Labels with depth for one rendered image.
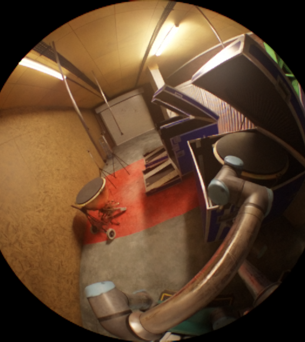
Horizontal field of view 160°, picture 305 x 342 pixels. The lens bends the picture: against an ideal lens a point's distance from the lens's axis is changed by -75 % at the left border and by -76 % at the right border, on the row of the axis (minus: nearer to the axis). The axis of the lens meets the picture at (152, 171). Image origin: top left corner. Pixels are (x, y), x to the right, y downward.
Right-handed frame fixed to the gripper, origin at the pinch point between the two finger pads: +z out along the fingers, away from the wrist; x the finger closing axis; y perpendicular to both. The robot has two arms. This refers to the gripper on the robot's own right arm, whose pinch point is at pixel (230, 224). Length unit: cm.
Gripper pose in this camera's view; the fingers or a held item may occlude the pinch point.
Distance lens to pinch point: 84.3
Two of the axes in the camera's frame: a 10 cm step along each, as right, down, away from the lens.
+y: -8.4, 5.1, -1.8
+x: 3.6, 7.7, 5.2
